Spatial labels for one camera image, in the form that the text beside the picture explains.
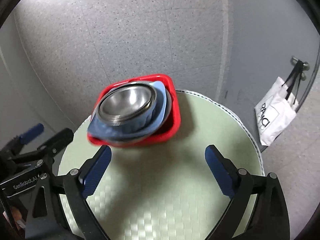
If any blue square plastic bowl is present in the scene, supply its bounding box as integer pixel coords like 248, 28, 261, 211
87, 81, 167, 140

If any small steel bowl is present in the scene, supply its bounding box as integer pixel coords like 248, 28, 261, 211
96, 83, 157, 134

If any large steel plate bowl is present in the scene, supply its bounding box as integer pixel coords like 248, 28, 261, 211
108, 89, 172, 146

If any green woven table mat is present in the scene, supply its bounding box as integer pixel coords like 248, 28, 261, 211
57, 89, 266, 240

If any red plastic tub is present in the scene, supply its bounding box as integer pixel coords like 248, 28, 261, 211
87, 74, 181, 147

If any white tote bag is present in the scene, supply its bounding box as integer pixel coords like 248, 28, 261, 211
254, 77, 299, 146

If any grey door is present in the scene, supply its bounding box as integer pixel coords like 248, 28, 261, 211
221, 0, 319, 140

